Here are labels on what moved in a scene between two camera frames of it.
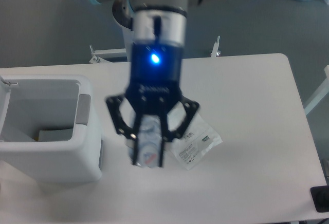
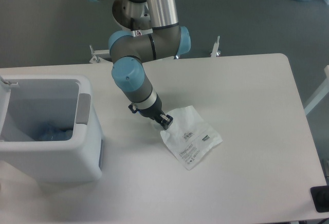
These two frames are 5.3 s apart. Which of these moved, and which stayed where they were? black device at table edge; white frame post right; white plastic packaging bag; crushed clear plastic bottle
Moved: crushed clear plastic bottle
Stayed: white plastic packaging bag; black device at table edge; white frame post right
